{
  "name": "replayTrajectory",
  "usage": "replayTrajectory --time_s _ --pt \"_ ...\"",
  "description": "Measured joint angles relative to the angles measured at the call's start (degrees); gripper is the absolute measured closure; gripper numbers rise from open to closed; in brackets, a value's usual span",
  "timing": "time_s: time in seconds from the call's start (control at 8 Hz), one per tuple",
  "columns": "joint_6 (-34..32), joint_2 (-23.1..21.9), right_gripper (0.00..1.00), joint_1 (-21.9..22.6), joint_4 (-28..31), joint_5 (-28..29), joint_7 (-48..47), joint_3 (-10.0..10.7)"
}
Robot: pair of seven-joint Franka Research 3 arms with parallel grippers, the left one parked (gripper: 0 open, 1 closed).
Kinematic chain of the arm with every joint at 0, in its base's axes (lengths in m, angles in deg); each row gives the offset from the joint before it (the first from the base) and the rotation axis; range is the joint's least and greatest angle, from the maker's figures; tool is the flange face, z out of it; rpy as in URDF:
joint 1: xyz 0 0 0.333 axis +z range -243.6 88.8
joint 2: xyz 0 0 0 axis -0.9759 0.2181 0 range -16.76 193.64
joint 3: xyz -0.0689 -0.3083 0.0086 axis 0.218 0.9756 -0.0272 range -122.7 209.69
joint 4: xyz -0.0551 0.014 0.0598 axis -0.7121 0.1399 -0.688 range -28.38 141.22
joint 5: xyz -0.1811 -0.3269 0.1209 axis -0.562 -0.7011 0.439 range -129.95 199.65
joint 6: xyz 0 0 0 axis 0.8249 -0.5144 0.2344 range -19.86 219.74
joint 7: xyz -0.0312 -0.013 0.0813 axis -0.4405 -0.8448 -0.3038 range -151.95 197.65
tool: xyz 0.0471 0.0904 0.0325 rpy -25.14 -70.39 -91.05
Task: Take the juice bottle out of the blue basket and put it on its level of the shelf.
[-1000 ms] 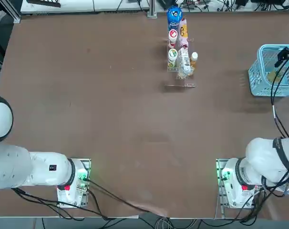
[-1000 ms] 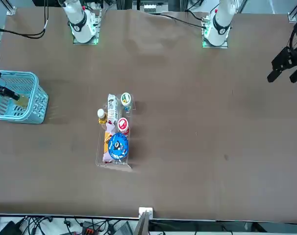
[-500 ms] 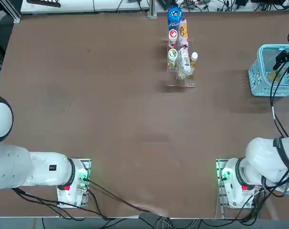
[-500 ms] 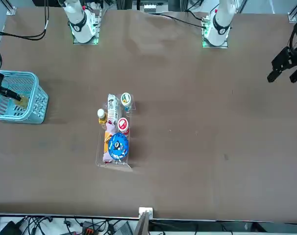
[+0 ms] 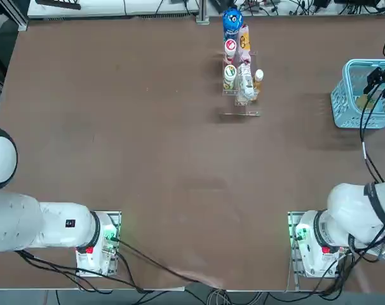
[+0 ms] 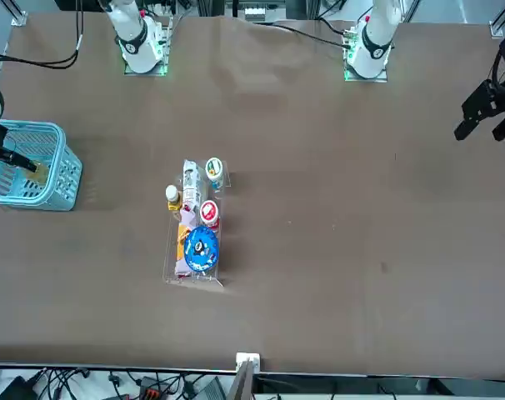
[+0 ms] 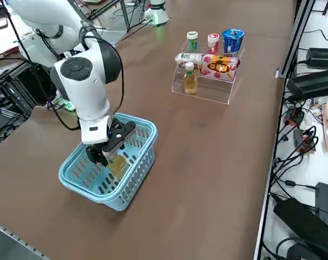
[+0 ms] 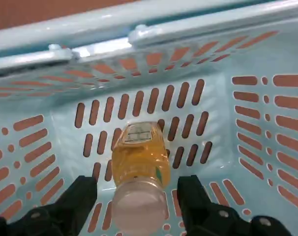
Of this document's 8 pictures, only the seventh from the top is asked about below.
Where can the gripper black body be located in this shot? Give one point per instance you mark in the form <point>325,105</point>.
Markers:
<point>120,132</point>

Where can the amber juice bottle white cap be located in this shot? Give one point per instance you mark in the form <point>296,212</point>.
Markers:
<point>190,81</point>
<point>118,168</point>

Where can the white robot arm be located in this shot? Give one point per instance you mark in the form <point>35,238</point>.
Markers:
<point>82,94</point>
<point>157,12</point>

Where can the light blue plastic basket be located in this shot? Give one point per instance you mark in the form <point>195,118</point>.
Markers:
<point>116,205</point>

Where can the clear acrylic tiered shelf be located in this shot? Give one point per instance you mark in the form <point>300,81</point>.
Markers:
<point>207,92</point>

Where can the white mouse print biscuit packet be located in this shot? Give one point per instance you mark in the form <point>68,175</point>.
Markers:
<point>188,58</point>

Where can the green lid snack cup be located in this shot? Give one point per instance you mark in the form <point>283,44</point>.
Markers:
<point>192,40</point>

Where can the strawberry print snack packet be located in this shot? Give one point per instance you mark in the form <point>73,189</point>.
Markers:
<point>220,66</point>

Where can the red lid snack cup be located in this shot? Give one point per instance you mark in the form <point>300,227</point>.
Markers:
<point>213,43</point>

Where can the blue instant noodle cup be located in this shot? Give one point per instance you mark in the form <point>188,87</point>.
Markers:
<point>233,40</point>

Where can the orange black plug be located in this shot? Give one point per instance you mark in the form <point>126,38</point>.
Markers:
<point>306,143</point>
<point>295,116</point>

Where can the long black power brick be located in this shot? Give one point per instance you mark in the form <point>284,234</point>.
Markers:
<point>296,216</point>

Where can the large black power brick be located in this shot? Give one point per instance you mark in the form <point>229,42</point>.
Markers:
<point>313,84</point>

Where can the black round-edged device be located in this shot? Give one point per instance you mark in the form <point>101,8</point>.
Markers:
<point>302,252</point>

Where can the black square box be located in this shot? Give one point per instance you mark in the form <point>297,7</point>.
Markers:
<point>327,200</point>

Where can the slim black power adapter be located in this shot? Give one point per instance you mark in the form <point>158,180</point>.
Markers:
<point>323,58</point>

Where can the white post base bracket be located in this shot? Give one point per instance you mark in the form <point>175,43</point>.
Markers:
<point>281,73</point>

